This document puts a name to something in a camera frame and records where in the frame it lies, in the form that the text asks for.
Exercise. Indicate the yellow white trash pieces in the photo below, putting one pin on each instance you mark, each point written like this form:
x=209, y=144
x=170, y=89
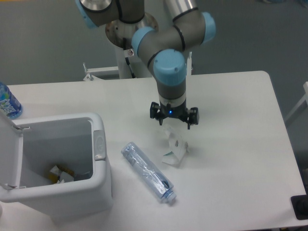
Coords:
x=60, y=174

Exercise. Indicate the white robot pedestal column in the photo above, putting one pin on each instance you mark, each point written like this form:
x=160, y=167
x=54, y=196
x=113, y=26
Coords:
x=122, y=65

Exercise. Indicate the white plastic trash can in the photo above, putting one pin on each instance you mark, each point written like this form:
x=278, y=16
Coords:
x=29, y=148

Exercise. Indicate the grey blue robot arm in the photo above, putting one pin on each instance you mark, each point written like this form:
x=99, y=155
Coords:
x=161, y=52

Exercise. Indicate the crushed clear plastic bottle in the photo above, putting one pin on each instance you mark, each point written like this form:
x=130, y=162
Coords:
x=151, y=175

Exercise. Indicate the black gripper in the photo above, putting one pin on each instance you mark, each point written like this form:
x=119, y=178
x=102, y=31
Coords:
x=160, y=112

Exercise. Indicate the white frame at right edge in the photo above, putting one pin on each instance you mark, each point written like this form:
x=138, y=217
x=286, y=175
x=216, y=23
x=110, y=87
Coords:
x=299, y=107

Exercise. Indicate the black clamp at table edge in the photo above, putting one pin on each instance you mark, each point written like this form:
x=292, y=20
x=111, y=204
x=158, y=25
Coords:
x=300, y=206

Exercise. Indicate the blue labelled water bottle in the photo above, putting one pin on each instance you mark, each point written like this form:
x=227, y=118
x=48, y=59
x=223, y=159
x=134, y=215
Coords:
x=9, y=104

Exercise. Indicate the white pedestal base frame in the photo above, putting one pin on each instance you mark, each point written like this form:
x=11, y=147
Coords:
x=113, y=71

